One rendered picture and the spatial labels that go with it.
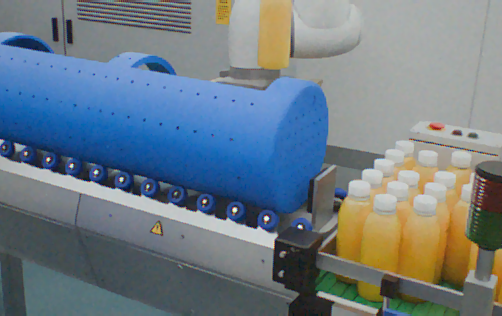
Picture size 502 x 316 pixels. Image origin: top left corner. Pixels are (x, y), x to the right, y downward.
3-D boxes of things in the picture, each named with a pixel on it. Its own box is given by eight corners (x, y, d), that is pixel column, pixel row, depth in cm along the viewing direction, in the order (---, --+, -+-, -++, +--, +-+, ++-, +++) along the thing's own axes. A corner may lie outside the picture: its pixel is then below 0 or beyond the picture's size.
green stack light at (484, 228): (469, 223, 93) (475, 190, 92) (518, 235, 90) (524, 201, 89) (459, 241, 88) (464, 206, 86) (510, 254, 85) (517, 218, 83)
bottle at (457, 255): (485, 282, 130) (500, 198, 124) (462, 292, 126) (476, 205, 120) (455, 266, 135) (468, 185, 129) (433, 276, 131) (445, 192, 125)
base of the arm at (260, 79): (239, 75, 219) (238, 58, 218) (296, 81, 207) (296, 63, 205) (203, 84, 205) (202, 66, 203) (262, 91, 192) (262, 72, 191)
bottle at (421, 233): (427, 285, 128) (439, 200, 122) (435, 305, 121) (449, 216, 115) (390, 283, 128) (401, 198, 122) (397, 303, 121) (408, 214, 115)
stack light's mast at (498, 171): (463, 262, 95) (481, 156, 90) (510, 274, 92) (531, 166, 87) (453, 281, 90) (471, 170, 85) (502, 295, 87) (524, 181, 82)
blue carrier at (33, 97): (47, 125, 196) (42, 26, 187) (323, 191, 157) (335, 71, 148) (-36, 149, 172) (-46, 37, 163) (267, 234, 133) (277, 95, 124)
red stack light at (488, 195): (475, 190, 92) (479, 163, 90) (525, 200, 89) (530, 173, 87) (464, 206, 86) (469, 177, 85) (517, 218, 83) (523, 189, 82)
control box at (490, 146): (415, 158, 165) (421, 118, 161) (501, 176, 156) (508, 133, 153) (403, 171, 157) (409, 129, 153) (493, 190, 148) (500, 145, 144)
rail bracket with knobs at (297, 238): (291, 267, 132) (294, 220, 129) (324, 278, 129) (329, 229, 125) (267, 290, 124) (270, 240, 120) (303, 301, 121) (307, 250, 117)
